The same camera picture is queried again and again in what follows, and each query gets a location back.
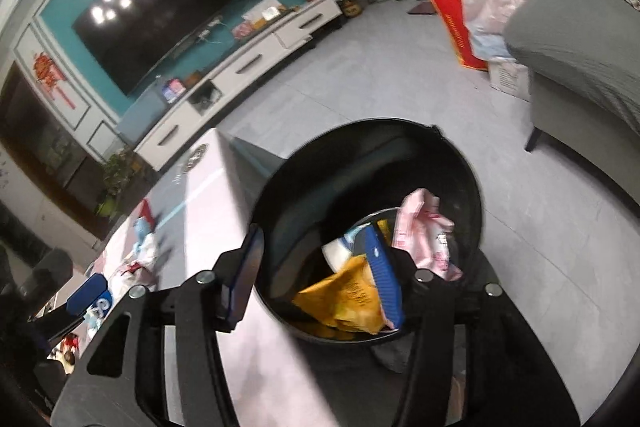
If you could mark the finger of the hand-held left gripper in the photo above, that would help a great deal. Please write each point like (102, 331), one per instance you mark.
(87, 291)

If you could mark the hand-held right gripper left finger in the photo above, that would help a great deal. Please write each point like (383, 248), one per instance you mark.
(244, 274)

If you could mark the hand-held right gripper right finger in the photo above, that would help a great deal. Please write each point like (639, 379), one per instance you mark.
(384, 279)

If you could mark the white blue printed wrapper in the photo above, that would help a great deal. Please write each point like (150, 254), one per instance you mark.
(97, 309)

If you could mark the black round trash bin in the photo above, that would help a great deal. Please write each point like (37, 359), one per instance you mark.
(310, 187)

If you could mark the yellow snack packet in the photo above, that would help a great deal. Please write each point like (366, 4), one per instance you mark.
(340, 297)

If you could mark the white red wrapper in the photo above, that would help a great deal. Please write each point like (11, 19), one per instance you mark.
(131, 269)

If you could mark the white blue tub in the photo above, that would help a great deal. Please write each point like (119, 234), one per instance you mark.
(337, 252)

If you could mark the pink plastic wrapper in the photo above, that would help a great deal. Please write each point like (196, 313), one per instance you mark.
(425, 232)

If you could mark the pink grey printed tablecloth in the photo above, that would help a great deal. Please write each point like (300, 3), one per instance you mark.
(210, 187)

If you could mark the red snack packet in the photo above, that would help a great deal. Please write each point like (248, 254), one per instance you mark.
(146, 209)

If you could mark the leafy floor plant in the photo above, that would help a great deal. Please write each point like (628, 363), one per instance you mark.
(117, 182)

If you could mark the dark glass cabinet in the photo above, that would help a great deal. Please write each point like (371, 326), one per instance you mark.
(40, 142)

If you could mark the grey-blue stool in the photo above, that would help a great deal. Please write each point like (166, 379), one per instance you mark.
(142, 117)

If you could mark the brown box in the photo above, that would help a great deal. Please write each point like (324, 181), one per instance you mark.
(192, 78)

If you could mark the white television cabinet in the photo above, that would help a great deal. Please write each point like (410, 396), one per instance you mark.
(260, 52)

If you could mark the cardboard box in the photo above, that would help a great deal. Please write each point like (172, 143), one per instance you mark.
(507, 79)

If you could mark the red flat box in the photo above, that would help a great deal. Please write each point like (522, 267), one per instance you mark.
(242, 29)

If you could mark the red shopping bag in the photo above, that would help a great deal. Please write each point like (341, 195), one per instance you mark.
(452, 22)

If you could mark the dark red doormat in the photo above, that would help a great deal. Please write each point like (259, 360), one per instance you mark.
(421, 9)

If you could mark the grey sofa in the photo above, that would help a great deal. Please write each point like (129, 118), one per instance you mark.
(575, 57)

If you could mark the white plastic bag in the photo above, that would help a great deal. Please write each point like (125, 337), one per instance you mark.
(492, 7)

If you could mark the small lit display frame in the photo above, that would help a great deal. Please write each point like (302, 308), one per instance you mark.
(172, 90)

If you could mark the red paper wall decoration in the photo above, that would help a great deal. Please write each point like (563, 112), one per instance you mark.
(47, 72)

